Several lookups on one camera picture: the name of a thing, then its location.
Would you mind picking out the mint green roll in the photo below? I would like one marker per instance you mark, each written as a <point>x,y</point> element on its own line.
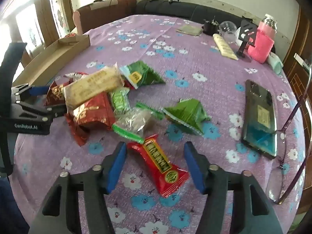
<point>274,61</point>

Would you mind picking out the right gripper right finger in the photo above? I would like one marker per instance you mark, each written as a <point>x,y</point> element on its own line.
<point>252,211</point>

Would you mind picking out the red gold snack packet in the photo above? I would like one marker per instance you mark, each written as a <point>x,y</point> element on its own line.
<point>96,113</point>

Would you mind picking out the black smartphone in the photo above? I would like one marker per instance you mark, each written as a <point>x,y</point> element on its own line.
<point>259,123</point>

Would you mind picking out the cream ruler-like strip box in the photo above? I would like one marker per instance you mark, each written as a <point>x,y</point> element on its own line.
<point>224,48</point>

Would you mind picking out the purple floral tablecloth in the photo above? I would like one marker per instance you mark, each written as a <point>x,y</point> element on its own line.
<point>192,67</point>

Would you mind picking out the black phone stand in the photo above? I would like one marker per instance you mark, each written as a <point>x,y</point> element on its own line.
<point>247,35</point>

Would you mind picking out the olive green notebook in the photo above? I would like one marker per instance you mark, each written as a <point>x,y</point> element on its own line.
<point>190,30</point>

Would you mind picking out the black small container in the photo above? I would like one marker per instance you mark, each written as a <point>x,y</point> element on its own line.
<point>211,27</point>

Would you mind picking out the dark red foil snack packet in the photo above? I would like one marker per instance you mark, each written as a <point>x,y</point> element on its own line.
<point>55,95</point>

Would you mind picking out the wooden glass door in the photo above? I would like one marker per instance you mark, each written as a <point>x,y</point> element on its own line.
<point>38,23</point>

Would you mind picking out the brown cardboard tray box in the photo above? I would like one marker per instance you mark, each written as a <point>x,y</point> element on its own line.
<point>50,61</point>

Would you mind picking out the small green snack packet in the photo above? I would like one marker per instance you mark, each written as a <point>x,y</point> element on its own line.
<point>119,100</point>

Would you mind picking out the black sofa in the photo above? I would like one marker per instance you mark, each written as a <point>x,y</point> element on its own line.
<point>193,12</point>

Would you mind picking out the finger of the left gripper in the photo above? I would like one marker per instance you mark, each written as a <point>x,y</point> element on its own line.
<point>38,90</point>
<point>55,111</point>

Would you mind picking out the pink sleeved water bottle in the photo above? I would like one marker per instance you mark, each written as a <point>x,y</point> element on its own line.
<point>264,40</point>

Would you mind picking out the red white candy packet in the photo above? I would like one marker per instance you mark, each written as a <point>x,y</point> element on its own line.
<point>75,76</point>

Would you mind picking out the beige long snack packet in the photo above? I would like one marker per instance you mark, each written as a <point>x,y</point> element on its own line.
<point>106,79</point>

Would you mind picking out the brown red armchair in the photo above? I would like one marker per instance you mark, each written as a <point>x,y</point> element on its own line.
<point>99,13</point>

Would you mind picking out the clear green-edged snack packet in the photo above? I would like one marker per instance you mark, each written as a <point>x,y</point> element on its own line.
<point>132,124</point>

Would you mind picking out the green triangular snack packet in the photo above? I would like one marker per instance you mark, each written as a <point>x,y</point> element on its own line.
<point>140,74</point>
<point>189,114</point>

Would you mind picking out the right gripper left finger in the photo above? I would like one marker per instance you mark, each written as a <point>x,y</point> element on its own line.
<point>59,212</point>

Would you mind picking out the thin-framed eyeglasses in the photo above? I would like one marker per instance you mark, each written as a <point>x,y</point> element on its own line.
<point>288,166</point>

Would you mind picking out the red bar snack packet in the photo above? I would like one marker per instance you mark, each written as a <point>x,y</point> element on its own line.
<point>168,177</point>

